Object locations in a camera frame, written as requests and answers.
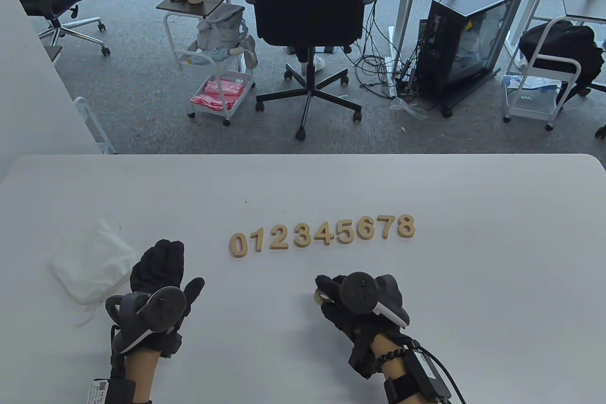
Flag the white metal rack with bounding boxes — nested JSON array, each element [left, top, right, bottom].
[[73, 96, 116, 155]]

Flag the dark bead bracelet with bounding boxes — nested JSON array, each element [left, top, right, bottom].
[[374, 349, 408, 374]]

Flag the black computer tower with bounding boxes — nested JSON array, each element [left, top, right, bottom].
[[417, 0, 526, 118]]

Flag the person's left hand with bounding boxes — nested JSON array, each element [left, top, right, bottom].
[[110, 240, 205, 358]]

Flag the light blue pouch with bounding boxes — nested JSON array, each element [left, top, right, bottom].
[[182, 46, 242, 67]]

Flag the person's right hand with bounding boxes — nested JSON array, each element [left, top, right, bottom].
[[315, 274, 410, 380]]

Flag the double-loop wooden number block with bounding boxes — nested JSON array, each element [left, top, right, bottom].
[[395, 215, 416, 239]]

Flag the angular wooden number block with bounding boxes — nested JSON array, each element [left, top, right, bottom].
[[313, 222, 335, 247]]

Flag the black cable tangle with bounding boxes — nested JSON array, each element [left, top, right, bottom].
[[346, 0, 417, 92]]

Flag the grey backpack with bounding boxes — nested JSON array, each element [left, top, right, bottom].
[[196, 4, 258, 68]]

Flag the pink packets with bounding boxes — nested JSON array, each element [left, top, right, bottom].
[[191, 80, 247, 112]]

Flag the black wrist sensor box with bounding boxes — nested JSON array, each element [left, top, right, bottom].
[[383, 350, 453, 404], [90, 378, 152, 404]]

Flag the white rolling cart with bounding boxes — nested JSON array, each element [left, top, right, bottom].
[[502, 16, 583, 132]]

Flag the black backpack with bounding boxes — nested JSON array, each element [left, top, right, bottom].
[[517, 19, 606, 92]]

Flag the grey handheld controller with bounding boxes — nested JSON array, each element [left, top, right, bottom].
[[340, 271, 410, 329], [105, 287, 187, 355]]

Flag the oval wooden number block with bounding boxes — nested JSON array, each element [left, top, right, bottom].
[[230, 233, 250, 259]]

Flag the clear plastic bag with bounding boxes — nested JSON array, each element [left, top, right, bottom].
[[389, 96, 429, 120]]

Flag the white drawstring cloth bag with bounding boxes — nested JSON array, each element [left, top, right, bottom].
[[50, 219, 140, 327]]

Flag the white cart with dark top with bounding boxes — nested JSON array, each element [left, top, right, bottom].
[[156, 0, 258, 127]]

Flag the person's left forearm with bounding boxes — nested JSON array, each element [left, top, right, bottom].
[[125, 350, 159, 402]]

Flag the hooked wooden number block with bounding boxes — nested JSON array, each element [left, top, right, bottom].
[[335, 219, 356, 246]]

